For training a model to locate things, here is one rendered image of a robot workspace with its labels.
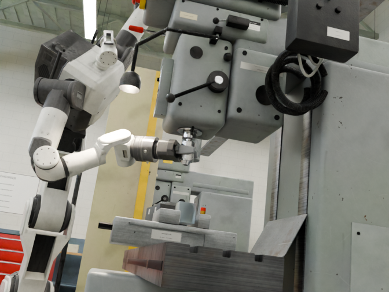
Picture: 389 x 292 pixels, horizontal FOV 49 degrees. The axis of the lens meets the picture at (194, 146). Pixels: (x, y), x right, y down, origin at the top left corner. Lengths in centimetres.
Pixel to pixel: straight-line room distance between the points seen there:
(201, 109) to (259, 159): 1003
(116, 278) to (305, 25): 87
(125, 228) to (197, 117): 43
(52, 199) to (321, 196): 109
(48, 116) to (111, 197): 168
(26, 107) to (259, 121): 987
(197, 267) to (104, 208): 233
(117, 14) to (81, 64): 876
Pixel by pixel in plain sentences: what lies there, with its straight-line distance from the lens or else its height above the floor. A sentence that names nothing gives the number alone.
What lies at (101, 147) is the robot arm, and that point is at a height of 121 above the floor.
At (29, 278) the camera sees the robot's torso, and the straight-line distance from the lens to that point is 195.
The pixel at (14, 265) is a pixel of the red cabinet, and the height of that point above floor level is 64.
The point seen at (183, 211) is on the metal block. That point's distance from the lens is 128.
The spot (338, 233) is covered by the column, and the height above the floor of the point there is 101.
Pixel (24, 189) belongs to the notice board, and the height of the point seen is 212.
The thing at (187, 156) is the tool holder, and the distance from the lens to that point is 142.
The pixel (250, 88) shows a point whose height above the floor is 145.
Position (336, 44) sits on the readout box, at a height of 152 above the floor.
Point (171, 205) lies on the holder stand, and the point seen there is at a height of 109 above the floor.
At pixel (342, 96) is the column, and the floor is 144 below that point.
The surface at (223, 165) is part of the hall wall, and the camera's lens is 1104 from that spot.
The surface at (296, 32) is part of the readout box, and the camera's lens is 129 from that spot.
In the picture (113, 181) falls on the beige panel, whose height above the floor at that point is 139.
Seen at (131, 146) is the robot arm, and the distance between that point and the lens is 148.
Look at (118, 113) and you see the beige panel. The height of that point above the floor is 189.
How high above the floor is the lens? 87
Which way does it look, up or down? 16 degrees up
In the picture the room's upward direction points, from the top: 7 degrees clockwise
